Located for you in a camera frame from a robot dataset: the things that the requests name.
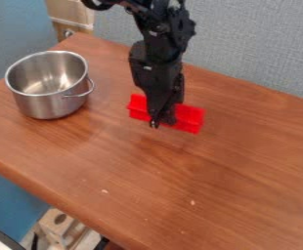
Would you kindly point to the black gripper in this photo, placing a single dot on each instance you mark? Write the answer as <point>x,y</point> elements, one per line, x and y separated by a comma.
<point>164,23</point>

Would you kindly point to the red plastic block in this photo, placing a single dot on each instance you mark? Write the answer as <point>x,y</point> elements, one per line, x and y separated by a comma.
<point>189,117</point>

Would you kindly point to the metal pot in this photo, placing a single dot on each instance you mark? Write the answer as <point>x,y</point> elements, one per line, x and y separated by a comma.
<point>49,83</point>

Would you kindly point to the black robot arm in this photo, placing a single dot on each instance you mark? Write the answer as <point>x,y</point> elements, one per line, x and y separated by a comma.
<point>104,4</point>

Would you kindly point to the wooden block under table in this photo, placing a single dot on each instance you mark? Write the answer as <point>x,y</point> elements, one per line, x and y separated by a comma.
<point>59,232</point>

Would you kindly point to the wooden post behind table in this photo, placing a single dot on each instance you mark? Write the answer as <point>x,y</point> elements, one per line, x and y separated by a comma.
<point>71,17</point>

